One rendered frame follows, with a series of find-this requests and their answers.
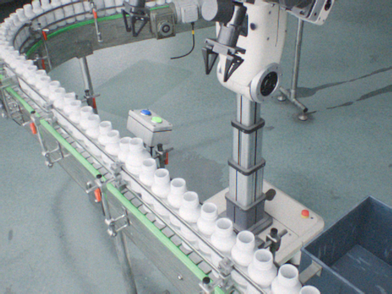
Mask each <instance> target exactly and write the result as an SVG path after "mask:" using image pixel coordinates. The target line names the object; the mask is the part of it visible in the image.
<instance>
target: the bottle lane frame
mask: <svg viewBox="0 0 392 294"><path fill-rule="evenodd" d="M9 92H10V95H11V96H12V97H13V99H14V100H15V101H16V102H17V103H18V106H19V108H20V111H21V112H22V113H23V114H24V115H23V116H22V117H23V121H24V123H26V122H28V121H31V116H32V115H31V112H32V111H36V110H35V109H33V108H32V107H31V106H30V105H29V104H28V103H27V102H26V101H25V100H24V99H23V98H22V97H21V96H19V95H18V94H17V92H15V91H14V90H13V89H12V88H9ZM36 114H37V117H40V115H39V113H37V112H36ZM39 126H40V129H41V132H42V135H43V139H44V141H45V144H46V147H47V150H48V151H49V152H50V151H52V150H54V149H56V148H57V145H56V140H57V141H58V142H59V146H60V149H58V150H57V151H55V152H53V153H51V157H52V158H54V160H56V159H59V158H60V155H59V150H60V151H61V152H62V156H63V159H60V160H59V161H57V163H58V164H59V165H60V166H61V167H62V168H63V169H64V170H65V171H66V172H67V173H68V174H69V176H70V177H71V178H72V179H73V180H74V181H75V182H76V183H77V184H78V185H79V186H80V187H81V188H82V189H83V190H84V191H85V192H86V191H87V189H86V186H87V185H88V186H90V187H94V186H96V183H95V180H96V179H97V178H96V175H98V174H101V173H100V172H99V169H96V168H95V167H94V166H93V164H94V163H93V164H91V163H90V162H88V161H87V158H86V159H85V158H84V157H83V156H82V155H81V153H79V152H78V151H77V150H76V148H74V147H73V146H72V145H71V143H69V142H68V141H67V140H66V138H64V137H62V136H61V135H60V134H58V133H57V131H56V130H54V128H52V127H51V126H50V125H48V123H47V121H45V120H44V119H42V120H40V125H39ZM24 128H25V129H26V130H27V131H28V132H29V133H30V134H31V135H32V136H33V137H34V138H35V139H36V140H37V142H38V143H39V144H40V141H39V138H38V136H37V133H36V134H35V135H34V134H33V131H32V128H31V126H30V125H28V126H26V127H24ZM36 132H37V131H36ZM107 188H108V190H107V191H106V194H107V199H108V204H109V207H110V211H111V217H112V218H113V219H116V218H117V217H119V216H121V215H122V214H123V212H122V206H123V207H124V208H125V209H126V213H127V215H125V216H126V217H127V218H128V222H129V226H126V227H125V228H123V229H122V230H121V231H122V232H123V233H124V234H125V235H126V236H127V237H128V238H129V239H130V240H131V241H132V242H133V243H134V244H135V245H136V246H137V247H138V248H139V249H140V250H141V251H142V253H143V254H144V255H145V256H146V257H147V258H148V259H149V260H150V261H151V262H152V263H153V265H154V266H155V267H156V268H157V269H158V270H159V271H160V272H161V273H162V274H163V275H164V276H165V277H166V278H167V279H168V280H169V281H170V282H171V283H172V284H173V285H174V287H175V288H176V289H177V290H178V291H179V292H180V293H181V294H197V293H198V292H199V289H198V284H199V283H200V282H201V281H202V279H203V278H204V277H208V275H209V274H210V273H211V272H212V271H210V272H208V273H207V274H205V273H204V272H203V271H202V270H201V269H200V268H199V267H198V265H199V264H200V263H201V262H200V263H197V264H195V263H194V262H193V261H192V260H191V259H190V258H189V255H190V254H191V253H190V254H187V255H186V254H185V253H184V252H183V251H182V250H181V249H180V248H179V247H180V246H181V245H182V244H181V245H179V246H177V245H176V244H175V243H174V242H173V241H171V237H173V236H171V237H169V238H168V237H167V236H166V235H165V234H164V233H163V232H162V230H163V229H164V228H162V229H159V228H158V227H156V226H155V225H154V222H155V221H156V220H154V221H152V222H151V221H150V220H149V219H148V218H147V217H146V214H148V213H146V214H143V213H142V212H141V211H139V210H138V208H139V207H137V208H136V207H135V206H134V205H133V204H132V203H131V201H132V200H128V199H127V198H126V197H125V196H124V194H125V193H123V194H122V193H120V192H119V191H118V190H117V189H116V188H114V187H113V185H112V183H110V184H107ZM115 224H116V225H117V226H118V227H119V228H120V227H122V226H123V225H125V221H124V217H122V218H120V219H119V220H117V221H116V223H115Z"/></svg>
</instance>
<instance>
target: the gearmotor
mask: <svg viewBox="0 0 392 294"><path fill-rule="evenodd" d="M204 1H205V0H175V1H171V2H170V3H169V5H168V7H164V8H160V9H154V10H152V11H150V20H151V31H152V35H153V37H154V38H155V39H157V40H160V39H166V38H170V37H175V36H176V28H175V24H176V25H177V24H179V23H190V22H191V23H190V25H192V39H193V46H192V49H191V51H190V52H188V54H190V53H191V52H192V50H193V49H194V21H198V20H200V19H203V17H202V4H203V2H204ZM188 54H186V55H184V56H180V57H177V58H171V59H179V58H183V57H185V56H187V55H188Z"/></svg>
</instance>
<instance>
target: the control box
mask: <svg viewBox="0 0 392 294"><path fill-rule="evenodd" d="M142 110H149V111H150V112H151V114H150V115H146V114H143V113H142V112H141V111H142ZM142 110H130V111H129V116H128V120H127V127H126V129H127V130H128V131H129V132H130V133H132V134H133V135H135V136H136V137H139V138H141V139H142V140H143V145H144V147H145V148H146V145H148V146H149V147H150V150H151V156H153V147H154V146H157V144H158V143H162V144H163V145H167V144H169V142H170V137H171V134H172V129H173V125H172V124H170V123H169V122H167V121H166V120H164V119H163V118H161V117H160V116H158V115H157V114H155V113H154V112H152V111H151V110H150V109H142ZM153 117H158V118H160V119H161V120H162V121H161V122H155V121H153V120H152V118H153Z"/></svg>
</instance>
